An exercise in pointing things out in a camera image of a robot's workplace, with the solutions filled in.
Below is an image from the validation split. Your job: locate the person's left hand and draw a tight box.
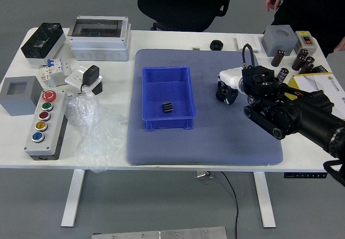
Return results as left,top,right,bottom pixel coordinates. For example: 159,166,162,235
334,36,345,53

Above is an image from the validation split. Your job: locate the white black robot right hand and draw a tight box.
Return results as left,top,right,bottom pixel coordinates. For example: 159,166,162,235
215,67,245,106

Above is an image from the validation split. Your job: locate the large black gear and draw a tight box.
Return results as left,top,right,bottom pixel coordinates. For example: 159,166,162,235
215,87,229,104

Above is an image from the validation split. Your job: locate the yellow white cardboard box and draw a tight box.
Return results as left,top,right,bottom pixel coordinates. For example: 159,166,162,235
287,73,345,121

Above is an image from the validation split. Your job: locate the small black box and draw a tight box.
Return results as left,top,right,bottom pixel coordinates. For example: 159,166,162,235
91,81,104,96

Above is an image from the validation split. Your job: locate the grey distribution box clear window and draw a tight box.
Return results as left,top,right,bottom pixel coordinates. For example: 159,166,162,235
69,16,132,61

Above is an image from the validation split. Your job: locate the small black module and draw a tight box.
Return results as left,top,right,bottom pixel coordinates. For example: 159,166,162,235
312,65,331,75

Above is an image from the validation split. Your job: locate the brown capacitor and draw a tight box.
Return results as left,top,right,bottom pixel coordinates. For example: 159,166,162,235
271,49,286,67
299,56,315,75
292,48,309,71

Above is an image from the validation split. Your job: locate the person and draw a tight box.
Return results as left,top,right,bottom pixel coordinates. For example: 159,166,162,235
271,0,345,58

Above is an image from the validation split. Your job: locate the grey cube round recess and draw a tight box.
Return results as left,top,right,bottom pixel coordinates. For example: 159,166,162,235
261,25,295,58

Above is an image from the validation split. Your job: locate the black capacitor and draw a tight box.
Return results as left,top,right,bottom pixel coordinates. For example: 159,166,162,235
277,67,289,84

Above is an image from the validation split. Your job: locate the blue plastic bin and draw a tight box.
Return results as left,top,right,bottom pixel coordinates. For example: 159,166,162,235
141,65,197,132

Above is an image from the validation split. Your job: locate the blue-grey mat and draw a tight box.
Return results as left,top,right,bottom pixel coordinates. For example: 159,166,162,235
126,48,284,166

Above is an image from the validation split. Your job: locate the black office chair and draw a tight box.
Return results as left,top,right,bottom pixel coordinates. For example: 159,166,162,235
137,0,239,32

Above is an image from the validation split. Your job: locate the black table control panel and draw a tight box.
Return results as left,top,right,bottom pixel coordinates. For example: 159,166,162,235
283,172,328,179

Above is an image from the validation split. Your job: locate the white table leg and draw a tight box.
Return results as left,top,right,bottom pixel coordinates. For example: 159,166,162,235
60,170,86,228
253,172,277,228

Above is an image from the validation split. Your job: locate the black power adapter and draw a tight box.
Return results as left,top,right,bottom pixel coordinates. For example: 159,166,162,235
78,65,100,95

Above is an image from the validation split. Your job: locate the clear plastic bag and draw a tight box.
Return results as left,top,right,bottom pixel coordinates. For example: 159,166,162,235
65,92,129,174

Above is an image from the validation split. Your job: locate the white socket panel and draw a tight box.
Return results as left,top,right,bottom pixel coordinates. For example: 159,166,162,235
64,66,104,92

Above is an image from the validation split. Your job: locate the metal plate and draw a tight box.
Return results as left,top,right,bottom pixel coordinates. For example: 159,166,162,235
91,226,227,239

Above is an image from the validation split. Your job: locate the white blue circuit breaker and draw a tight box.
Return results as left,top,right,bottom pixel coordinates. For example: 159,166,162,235
45,58,72,88

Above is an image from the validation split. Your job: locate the white orange circuit breaker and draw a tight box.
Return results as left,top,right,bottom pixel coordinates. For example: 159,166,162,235
39,65,54,83

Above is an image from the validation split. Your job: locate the grey five-button control station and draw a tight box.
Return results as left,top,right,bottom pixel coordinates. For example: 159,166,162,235
23,89,69,161

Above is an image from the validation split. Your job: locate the grey cube square recess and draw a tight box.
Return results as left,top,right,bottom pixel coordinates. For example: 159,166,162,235
0,75,38,117

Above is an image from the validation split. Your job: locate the grey two-button switch box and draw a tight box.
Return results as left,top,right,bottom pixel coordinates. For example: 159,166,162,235
293,30,319,55

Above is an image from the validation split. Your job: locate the white wall switch panel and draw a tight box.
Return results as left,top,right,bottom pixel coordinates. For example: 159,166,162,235
234,33,262,53

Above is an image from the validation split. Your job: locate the metal under-table bracket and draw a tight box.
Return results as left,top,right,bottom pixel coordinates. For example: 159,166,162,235
193,171,215,179

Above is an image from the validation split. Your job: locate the black floor cable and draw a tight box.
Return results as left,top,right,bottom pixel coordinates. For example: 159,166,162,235
220,171,239,239

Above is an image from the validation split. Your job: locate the black-lidded white enclosure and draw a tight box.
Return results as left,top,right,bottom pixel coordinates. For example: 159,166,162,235
20,22,67,67

